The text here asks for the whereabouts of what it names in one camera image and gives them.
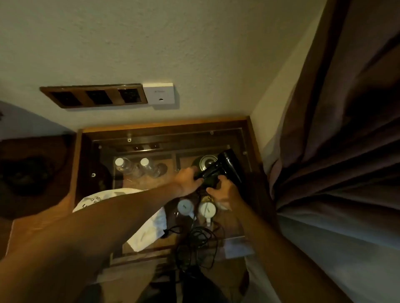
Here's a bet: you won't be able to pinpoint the person's left hand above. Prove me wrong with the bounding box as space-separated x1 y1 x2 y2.
173 167 204 198

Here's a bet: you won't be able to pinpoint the person's right hand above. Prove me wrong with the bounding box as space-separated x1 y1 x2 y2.
206 174 244 211

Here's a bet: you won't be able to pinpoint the white drawstring cloth bag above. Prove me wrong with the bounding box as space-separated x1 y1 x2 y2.
72 188 168 253

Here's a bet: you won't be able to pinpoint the person's left forearm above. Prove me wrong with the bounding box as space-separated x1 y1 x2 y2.
0 182 185 303

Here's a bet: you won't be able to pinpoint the person's right forearm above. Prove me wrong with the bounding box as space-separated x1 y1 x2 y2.
231 196 354 303

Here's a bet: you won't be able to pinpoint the person's dark jeans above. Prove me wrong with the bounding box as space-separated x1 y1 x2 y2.
137 265 250 303

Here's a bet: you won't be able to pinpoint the green kettle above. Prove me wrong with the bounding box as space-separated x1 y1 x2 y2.
191 154 219 175

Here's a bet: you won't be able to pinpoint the clear water bottle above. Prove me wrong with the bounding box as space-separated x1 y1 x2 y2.
115 157 138 179
140 157 162 179

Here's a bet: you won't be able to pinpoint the wooden glass-top cabinet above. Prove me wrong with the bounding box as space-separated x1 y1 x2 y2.
67 116 275 269

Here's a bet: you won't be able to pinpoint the brown curtain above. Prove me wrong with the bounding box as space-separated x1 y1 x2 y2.
268 0 400 250

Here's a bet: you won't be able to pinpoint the wooden desk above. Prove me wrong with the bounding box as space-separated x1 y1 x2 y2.
0 134 79 260

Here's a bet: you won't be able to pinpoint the white wall socket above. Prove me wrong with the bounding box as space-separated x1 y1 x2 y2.
142 82 175 106

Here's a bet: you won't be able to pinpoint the bronze triple wall socket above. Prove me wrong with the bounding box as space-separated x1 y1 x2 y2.
40 83 148 109

